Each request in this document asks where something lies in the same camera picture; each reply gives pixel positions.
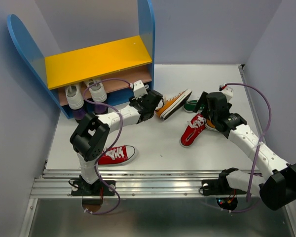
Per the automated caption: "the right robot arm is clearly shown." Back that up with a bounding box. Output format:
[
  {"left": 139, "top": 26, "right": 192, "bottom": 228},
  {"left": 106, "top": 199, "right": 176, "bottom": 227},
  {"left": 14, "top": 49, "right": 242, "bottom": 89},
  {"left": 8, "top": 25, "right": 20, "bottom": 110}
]
[{"left": 197, "top": 92, "right": 296, "bottom": 210}]

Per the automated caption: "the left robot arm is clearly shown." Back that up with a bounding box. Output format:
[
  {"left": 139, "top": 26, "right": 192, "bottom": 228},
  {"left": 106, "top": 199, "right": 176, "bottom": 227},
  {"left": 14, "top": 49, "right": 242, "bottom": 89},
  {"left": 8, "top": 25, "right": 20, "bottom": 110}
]
[{"left": 69, "top": 90, "right": 163, "bottom": 196}]

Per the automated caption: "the blue yellow shoe shelf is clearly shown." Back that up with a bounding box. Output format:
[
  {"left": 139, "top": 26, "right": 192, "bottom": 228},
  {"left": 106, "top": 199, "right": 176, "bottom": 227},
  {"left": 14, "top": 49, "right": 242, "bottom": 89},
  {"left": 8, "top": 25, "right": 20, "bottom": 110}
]
[{"left": 7, "top": 0, "right": 155, "bottom": 119}]

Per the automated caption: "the orange sneaker under gripper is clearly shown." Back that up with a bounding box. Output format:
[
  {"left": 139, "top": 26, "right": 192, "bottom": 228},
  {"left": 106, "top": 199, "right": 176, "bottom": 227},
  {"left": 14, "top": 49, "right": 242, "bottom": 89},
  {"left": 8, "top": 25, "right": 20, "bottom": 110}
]
[{"left": 205, "top": 119, "right": 217, "bottom": 131}]

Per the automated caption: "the red sneaker centre right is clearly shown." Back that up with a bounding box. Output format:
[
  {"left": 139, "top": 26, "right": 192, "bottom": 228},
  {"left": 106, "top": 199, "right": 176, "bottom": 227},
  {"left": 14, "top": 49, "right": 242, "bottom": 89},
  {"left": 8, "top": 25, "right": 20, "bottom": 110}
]
[{"left": 180, "top": 113, "right": 206, "bottom": 147}]

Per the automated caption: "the red sneaker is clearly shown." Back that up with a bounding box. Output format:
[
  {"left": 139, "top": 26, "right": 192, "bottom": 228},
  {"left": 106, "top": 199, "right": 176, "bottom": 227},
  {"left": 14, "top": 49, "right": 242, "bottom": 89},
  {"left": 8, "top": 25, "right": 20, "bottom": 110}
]
[
  {"left": 180, "top": 113, "right": 206, "bottom": 147},
  {"left": 98, "top": 145, "right": 137, "bottom": 166}
]

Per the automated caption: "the green sneaker back right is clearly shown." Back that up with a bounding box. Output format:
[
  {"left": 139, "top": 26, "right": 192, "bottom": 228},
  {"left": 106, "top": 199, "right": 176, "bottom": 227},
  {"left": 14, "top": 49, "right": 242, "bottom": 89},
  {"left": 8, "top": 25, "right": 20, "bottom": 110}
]
[{"left": 183, "top": 100, "right": 198, "bottom": 113}]

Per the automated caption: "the orange sneaker on side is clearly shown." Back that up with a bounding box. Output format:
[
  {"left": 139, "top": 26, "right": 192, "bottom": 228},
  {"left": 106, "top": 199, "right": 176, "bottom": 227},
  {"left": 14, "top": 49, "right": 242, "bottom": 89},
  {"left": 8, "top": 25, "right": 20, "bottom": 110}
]
[{"left": 155, "top": 89, "right": 192, "bottom": 120}]

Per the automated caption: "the purple sneaker right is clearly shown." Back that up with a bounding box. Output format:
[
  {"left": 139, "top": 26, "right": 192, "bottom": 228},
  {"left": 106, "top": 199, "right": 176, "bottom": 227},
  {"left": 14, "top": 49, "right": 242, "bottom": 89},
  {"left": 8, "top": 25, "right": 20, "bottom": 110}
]
[{"left": 94, "top": 104, "right": 108, "bottom": 115}]

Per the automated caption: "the purple sneaker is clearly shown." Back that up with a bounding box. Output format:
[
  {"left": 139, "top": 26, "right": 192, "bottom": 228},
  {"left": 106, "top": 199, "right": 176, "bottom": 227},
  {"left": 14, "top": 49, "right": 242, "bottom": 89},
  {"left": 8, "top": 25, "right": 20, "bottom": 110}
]
[
  {"left": 94, "top": 104, "right": 108, "bottom": 115},
  {"left": 72, "top": 107, "right": 87, "bottom": 122}
]

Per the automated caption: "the white sneaker right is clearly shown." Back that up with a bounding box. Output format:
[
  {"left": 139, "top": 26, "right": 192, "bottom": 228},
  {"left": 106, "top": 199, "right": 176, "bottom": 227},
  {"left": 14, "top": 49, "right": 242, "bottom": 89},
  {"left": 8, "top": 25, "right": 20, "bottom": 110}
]
[{"left": 84, "top": 78, "right": 107, "bottom": 103}]

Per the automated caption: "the white sneaker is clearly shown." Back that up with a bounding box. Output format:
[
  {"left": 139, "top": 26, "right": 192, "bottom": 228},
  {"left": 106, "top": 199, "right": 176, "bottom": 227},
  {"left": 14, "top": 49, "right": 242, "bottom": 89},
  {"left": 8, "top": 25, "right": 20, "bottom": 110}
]
[
  {"left": 65, "top": 83, "right": 84, "bottom": 110},
  {"left": 84, "top": 78, "right": 107, "bottom": 103}
]

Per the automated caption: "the red sneaker front left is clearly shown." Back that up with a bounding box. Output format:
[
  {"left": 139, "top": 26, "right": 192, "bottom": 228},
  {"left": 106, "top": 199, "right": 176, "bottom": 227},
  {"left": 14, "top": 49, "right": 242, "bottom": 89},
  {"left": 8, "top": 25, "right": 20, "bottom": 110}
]
[{"left": 98, "top": 145, "right": 137, "bottom": 166}]

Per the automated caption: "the purple sneaker left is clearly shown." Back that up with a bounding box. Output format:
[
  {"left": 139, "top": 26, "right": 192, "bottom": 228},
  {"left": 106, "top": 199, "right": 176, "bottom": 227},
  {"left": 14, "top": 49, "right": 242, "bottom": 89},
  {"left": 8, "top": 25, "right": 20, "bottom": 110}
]
[{"left": 72, "top": 107, "right": 87, "bottom": 122}]

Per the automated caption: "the white sneaker left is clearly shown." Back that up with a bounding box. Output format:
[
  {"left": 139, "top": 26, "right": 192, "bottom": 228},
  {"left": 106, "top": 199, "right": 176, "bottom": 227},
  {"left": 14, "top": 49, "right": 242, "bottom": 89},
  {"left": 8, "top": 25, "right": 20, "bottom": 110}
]
[{"left": 65, "top": 83, "right": 84, "bottom": 110}]

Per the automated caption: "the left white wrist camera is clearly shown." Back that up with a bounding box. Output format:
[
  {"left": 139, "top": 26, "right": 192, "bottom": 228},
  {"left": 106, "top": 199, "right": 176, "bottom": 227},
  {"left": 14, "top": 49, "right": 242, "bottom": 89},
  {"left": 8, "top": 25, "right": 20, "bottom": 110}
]
[{"left": 133, "top": 80, "right": 149, "bottom": 99}]

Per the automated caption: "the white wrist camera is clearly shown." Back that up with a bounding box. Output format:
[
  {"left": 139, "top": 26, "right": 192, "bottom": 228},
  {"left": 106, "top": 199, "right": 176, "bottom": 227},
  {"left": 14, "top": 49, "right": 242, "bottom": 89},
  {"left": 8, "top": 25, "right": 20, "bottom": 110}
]
[
  {"left": 219, "top": 84, "right": 234, "bottom": 102},
  {"left": 133, "top": 80, "right": 149, "bottom": 99}
]

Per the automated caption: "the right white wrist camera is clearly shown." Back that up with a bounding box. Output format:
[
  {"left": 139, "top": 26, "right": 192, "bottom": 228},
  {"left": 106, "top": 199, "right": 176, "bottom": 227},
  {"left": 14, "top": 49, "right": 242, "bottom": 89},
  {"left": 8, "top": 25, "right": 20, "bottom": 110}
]
[{"left": 219, "top": 84, "right": 234, "bottom": 102}]

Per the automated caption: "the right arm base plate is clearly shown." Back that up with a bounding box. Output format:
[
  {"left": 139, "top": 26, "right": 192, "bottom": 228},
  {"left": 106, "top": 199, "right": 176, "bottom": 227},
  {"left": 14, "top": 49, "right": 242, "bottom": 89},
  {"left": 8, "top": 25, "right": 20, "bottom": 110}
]
[{"left": 199, "top": 179, "right": 246, "bottom": 196}]

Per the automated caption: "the aluminium rail frame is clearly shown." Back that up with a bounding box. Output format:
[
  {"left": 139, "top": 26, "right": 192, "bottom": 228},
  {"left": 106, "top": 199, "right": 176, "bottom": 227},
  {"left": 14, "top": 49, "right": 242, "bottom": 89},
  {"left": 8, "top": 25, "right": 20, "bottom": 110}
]
[{"left": 19, "top": 64, "right": 296, "bottom": 237}]

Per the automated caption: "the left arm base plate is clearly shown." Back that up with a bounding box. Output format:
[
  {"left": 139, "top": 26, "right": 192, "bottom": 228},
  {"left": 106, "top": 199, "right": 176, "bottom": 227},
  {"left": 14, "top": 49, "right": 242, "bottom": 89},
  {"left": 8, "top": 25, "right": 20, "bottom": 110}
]
[{"left": 68, "top": 178, "right": 115, "bottom": 197}]

